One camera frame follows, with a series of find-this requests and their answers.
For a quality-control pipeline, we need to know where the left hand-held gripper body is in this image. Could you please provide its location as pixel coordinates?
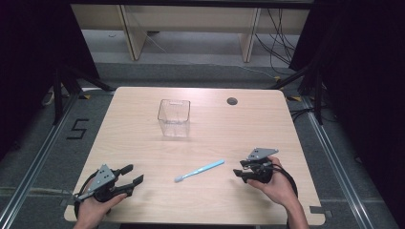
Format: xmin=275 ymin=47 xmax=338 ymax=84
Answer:
xmin=74 ymin=163 xmax=134 ymax=203

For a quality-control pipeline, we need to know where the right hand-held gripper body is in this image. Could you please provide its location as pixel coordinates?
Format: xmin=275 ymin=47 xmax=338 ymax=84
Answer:
xmin=246 ymin=147 xmax=280 ymax=185

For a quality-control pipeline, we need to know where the light blue toothbrush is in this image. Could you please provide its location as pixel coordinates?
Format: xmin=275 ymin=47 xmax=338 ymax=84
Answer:
xmin=174 ymin=158 xmax=225 ymax=183

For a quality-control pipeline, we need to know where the clear plastic container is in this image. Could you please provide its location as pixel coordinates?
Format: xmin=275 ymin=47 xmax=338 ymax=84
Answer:
xmin=157 ymin=98 xmax=192 ymax=138

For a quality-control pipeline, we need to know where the person's right hand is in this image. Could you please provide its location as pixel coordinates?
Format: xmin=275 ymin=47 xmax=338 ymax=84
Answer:
xmin=247 ymin=156 xmax=299 ymax=208

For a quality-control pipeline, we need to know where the person's left hand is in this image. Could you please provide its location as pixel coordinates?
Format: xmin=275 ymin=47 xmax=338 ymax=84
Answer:
xmin=75 ymin=178 xmax=129 ymax=224

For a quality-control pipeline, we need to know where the black metal stand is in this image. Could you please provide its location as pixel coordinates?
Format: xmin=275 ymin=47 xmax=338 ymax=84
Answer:
xmin=268 ymin=61 xmax=325 ymax=126
xmin=52 ymin=65 xmax=117 ymax=126

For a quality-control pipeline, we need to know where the black curtain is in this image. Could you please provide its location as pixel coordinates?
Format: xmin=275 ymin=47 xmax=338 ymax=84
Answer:
xmin=0 ymin=0 xmax=100 ymax=160
xmin=288 ymin=0 xmax=405 ymax=220

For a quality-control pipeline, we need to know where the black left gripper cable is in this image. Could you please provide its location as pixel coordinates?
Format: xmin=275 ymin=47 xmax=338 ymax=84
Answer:
xmin=74 ymin=170 xmax=113 ymax=219

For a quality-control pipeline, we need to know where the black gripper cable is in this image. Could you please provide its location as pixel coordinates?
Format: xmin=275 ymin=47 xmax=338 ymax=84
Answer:
xmin=74 ymin=170 xmax=113 ymax=219
xmin=268 ymin=163 xmax=299 ymax=199

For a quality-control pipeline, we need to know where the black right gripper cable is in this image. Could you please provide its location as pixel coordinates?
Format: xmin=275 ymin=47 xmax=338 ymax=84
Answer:
xmin=268 ymin=163 xmax=299 ymax=199

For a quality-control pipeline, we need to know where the metal floor rail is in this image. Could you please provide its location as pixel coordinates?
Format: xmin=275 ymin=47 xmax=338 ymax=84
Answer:
xmin=0 ymin=92 xmax=80 ymax=229
xmin=300 ymin=94 xmax=377 ymax=229

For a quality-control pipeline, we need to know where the black floor cable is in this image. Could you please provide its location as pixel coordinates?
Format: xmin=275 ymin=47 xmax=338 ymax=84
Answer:
xmin=288 ymin=106 xmax=339 ymax=124

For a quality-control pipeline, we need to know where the bundle of black hanging cables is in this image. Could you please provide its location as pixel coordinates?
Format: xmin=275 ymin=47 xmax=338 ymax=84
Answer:
xmin=254 ymin=8 xmax=298 ymax=76

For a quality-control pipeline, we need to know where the light wooden desk frame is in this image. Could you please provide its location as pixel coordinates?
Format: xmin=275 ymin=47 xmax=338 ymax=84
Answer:
xmin=70 ymin=4 xmax=310 ymax=63

